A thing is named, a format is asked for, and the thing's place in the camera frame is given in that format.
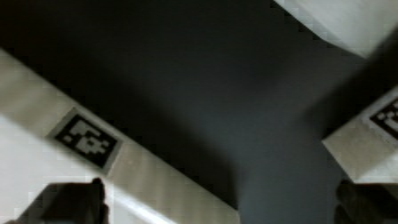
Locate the white U-shaped obstacle fence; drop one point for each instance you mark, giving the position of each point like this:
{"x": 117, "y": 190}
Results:
{"x": 351, "y": 22}

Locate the white table leg with tag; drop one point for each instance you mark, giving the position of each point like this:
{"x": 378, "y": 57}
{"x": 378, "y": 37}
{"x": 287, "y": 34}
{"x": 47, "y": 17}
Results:
{"x": 364, "y": 142}

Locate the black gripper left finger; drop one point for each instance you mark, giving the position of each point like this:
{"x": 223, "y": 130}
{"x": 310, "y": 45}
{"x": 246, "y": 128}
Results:
{"x": 69, "y": 204}

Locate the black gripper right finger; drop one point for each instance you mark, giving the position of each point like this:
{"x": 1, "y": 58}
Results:
{"x": 367, "y": 204}

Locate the white square tabletop part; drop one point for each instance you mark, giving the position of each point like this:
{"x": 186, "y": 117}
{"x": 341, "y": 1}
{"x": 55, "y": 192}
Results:
{"x": 152, "y": 193}

